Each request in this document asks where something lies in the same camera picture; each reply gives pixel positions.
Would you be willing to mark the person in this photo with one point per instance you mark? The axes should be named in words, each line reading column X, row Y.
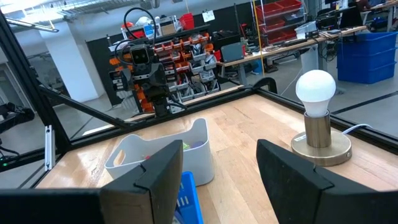
column 363, row 4

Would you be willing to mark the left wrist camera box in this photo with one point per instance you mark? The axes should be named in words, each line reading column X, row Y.
column 140, row 56

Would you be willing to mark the white building column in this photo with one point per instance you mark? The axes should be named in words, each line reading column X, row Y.
column 71, row 62

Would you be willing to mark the red container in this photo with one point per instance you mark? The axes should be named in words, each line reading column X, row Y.
column 187, row 21

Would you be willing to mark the long wooden workbench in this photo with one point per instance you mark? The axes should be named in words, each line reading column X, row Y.
column 280, row 49

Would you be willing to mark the parts rack with orange bins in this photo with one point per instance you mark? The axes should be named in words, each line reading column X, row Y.
column 186, row 62

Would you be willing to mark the grey monitor back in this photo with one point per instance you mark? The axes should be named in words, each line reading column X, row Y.
column 232, row 52

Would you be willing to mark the white bulb brass lamp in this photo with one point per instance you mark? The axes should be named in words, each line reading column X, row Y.
column 315, row 88

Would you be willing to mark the blue perforated plastic basket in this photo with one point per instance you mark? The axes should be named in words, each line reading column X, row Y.
column 189, row 202

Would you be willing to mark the black desk monitor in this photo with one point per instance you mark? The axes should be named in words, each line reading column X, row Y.
column 351, row 18

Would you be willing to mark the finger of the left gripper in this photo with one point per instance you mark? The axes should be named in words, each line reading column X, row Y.
column 157, row 104
column 165, row 104

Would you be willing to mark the white cabinet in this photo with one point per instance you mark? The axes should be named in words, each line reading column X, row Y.
column 312, row 59

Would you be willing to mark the white paper sign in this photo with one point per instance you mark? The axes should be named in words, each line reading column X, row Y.
column 208, row 15

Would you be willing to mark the clear plastic box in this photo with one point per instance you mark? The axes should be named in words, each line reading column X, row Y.
column 306, row 29

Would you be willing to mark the shelf with red bins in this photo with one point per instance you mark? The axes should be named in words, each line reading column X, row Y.
column 273, row 9

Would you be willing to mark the blue storage tote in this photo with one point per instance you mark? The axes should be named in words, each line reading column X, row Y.
column 368, row 43
column 368, row 70

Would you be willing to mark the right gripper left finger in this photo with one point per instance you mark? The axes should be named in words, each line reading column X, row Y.
column 140, row 199

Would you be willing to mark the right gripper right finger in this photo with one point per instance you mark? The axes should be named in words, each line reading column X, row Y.
column 295, row 193

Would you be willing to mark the clear plastic bin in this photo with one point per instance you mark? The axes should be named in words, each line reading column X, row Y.
column 199, row 161

